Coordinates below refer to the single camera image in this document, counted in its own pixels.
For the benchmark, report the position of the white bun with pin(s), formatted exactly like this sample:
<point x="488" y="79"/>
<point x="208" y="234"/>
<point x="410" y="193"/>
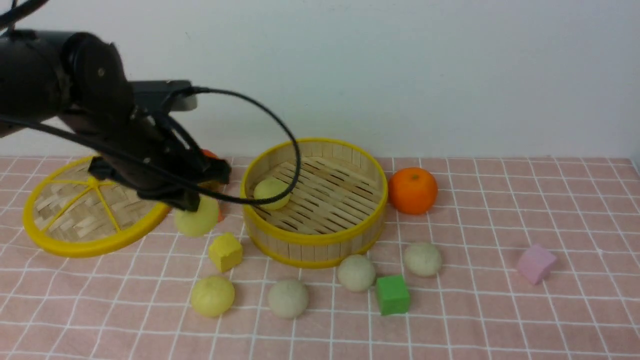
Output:
<point x="356" y="273"/>
<point x="288" y="299"/>
<point x="423" y="259"/>

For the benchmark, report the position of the red apple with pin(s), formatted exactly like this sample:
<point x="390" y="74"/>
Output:
<point x="209" y="154"/>

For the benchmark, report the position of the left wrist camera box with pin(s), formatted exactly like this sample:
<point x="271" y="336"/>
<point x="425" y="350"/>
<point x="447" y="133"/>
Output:
<point x="150" y="95"/>

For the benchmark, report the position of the pink checked tablecloth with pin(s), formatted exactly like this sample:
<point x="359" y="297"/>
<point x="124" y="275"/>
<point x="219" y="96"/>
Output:
<point x="134" y="304"/>

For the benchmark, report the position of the yellow bamboo steamer lid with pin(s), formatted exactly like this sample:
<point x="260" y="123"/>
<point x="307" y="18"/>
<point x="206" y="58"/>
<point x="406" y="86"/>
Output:
<point x="74" y="215"/>

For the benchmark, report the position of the orange tangerine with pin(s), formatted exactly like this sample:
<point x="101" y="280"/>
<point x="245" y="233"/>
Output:
<point x="413" y="190"/>

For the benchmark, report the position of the green foam cube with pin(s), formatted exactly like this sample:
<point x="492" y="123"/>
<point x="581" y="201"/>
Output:
<point x="392" y="295"/>

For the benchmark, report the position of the yellow foam cube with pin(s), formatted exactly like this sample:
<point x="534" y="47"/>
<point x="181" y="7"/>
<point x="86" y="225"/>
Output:
<point x="225" y="252"/>

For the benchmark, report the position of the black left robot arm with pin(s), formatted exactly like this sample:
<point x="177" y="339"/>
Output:
<point x="80" y="79"/>

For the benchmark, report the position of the pink foam cube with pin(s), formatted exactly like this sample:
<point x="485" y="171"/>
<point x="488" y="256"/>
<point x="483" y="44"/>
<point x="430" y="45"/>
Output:
<point x="536" y="263"/>

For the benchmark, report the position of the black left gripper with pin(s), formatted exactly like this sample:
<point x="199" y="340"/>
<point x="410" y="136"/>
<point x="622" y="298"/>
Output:
<point x="146" y="156"/>

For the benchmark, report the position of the yellow bamboo steamer tray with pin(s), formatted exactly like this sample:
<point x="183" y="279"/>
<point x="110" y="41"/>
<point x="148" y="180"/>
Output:
<point x="337" y="208"/>

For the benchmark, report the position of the salmon foam cube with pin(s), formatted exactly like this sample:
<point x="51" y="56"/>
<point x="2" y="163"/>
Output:
<point x="220" y="215"/>

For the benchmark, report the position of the yellow bun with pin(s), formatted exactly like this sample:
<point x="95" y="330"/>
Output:
<point x="212" y="296"/>
<point x="199" y="222"/>
<point x="269" y="188"/>

